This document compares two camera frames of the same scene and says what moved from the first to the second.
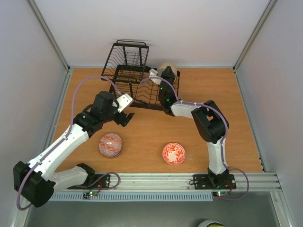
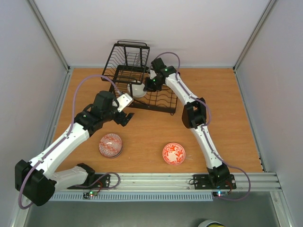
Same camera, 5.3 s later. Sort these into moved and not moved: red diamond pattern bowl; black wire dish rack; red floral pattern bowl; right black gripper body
Moved: right black gripper body
Not moved: red diamond pattern bowl; black wire dish rack; red floral pattern bowl
